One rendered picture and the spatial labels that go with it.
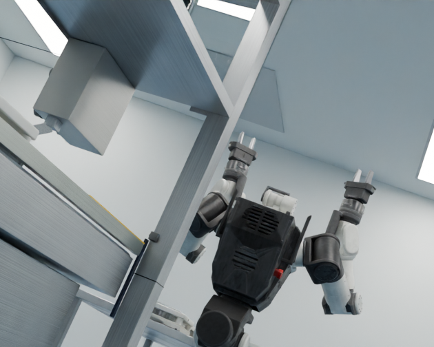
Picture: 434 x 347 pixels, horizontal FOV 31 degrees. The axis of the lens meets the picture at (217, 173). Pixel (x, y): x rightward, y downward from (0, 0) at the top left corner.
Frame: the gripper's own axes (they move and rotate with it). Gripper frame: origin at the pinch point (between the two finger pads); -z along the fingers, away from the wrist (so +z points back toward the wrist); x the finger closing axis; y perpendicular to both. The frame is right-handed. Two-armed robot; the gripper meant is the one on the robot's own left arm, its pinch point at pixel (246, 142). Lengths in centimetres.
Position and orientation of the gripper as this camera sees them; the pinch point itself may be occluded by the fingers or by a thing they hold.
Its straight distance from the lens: 305.9
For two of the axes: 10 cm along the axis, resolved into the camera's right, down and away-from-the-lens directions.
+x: 8.6, 4.3, 2.8
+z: -3.0, 8.6, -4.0
